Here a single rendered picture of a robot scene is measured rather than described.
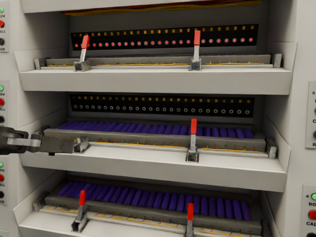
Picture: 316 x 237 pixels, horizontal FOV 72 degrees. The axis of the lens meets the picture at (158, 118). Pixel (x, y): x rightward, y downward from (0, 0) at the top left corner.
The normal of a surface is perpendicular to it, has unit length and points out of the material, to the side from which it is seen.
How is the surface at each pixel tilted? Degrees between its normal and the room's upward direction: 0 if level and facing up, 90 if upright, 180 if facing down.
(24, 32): 90
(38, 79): 108
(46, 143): 92
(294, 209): 90
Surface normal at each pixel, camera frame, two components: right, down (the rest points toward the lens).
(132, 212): -0.21, 0.34
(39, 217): -0.04, -0.94
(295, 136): -0.22, 0.04
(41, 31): 0.98, 0.04
